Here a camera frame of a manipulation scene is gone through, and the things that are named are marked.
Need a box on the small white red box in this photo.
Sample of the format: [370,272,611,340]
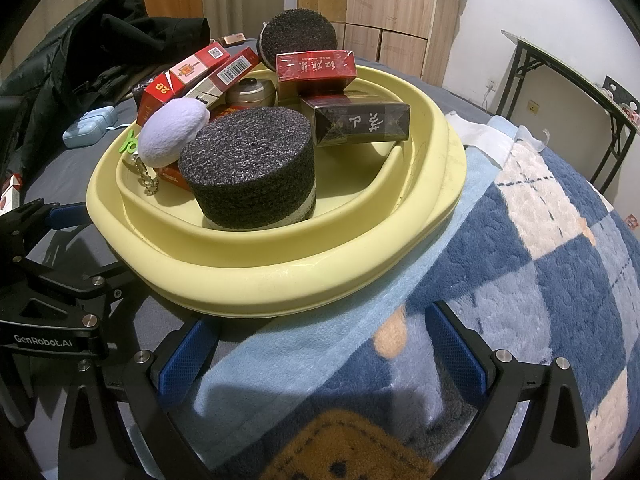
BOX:
[0,175,24,212]

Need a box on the small round jar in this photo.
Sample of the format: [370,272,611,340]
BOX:
[225,77,277,110]

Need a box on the lavender plush egg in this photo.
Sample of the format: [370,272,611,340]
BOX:
[138,98,211,167]

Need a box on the black foam cylinder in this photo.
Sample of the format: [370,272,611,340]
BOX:
[177,107,318,232]
[257,8,339,72]

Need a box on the grey bed sheet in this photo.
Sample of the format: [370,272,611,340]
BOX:
[15,95,201,346]

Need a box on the red box with yellow print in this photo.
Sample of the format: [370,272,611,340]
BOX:
[136,44,232,126]

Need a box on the light blue case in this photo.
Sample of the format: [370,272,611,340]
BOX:
[62,104,119,150]

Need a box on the red box with barcode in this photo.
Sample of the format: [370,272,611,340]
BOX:
[192,47,262,108]

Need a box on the dark brown box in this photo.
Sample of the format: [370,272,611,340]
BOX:
[300,94,412,149]

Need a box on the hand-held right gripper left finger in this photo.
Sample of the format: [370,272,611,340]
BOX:
[57,317,221,480]

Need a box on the light blue towel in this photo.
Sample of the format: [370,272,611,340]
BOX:
[192,145,517,461]

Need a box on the black folding table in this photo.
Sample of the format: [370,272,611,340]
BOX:
[496,29,640,197]

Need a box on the red and silver box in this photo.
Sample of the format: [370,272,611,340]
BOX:
[275,50,359,100]

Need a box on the green keychain tag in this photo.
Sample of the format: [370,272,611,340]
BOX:
[118,130,144,157]

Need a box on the wooden wardrobe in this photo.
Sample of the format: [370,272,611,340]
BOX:
[297,0,464,87]

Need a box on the white cloth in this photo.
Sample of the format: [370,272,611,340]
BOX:
[444,110,522,167]

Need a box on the blue checked blanket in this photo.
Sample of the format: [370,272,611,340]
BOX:
[195,110,640,480]

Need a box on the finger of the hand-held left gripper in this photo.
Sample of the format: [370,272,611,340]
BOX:
[20,260,140,322]
[0,199,96,257]

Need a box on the black jacket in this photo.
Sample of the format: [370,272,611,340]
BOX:
[0,0,211,181]

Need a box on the yellow plastic basin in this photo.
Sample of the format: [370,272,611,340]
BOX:
[86,62,468,318]

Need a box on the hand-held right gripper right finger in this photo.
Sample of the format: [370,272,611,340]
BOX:
[425,301,591,480]

